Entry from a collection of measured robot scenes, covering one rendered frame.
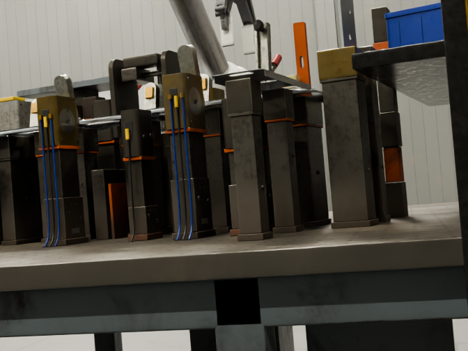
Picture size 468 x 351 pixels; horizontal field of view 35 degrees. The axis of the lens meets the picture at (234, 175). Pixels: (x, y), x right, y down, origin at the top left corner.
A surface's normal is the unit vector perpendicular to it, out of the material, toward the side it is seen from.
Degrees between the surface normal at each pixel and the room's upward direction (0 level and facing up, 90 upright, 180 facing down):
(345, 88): 90
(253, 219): 90
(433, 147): 90
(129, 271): 90
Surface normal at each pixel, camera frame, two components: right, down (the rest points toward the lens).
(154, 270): -0.22, -0.01
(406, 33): -0.51, 0.02
